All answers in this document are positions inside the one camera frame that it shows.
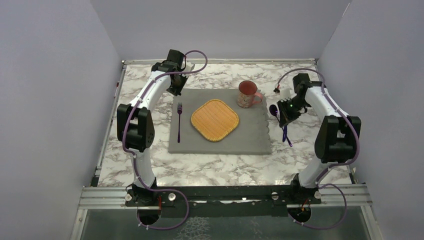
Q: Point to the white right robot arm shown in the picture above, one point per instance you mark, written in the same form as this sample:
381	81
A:
337	142

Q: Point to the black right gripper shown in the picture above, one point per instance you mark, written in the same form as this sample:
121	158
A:
286	117

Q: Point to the grey scalloped cloth placemat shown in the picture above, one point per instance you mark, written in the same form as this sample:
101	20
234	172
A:
250	137

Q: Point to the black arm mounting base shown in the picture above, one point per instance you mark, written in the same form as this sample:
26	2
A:
220	201

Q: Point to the aluminium table frame rail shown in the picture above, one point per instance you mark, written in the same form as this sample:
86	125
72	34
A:
97	198

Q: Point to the purple iridescent fork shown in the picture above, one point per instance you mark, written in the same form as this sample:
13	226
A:
179	112

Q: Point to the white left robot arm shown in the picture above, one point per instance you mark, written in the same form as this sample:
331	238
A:
135	128

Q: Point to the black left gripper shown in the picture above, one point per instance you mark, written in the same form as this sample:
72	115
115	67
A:
176	91

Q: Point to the purple iridescent spoon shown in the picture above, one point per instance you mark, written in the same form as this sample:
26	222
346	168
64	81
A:
274	112

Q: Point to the purple iridescent knife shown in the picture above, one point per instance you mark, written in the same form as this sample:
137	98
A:
285	133

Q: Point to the pink patterned cup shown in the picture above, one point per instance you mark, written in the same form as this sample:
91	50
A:
248	94

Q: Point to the woven yellow wicker tray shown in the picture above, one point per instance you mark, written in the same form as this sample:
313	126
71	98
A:
214	120

